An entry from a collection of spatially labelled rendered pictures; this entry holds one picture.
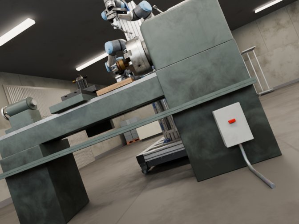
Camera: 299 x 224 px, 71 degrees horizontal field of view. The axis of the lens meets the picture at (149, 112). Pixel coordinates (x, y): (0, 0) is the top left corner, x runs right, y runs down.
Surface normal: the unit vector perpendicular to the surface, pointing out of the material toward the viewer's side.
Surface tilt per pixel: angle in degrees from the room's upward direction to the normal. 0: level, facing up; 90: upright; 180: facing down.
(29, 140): 90
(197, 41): 90
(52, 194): 90
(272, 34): 90
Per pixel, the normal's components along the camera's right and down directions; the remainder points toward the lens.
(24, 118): -0.15, 0.00
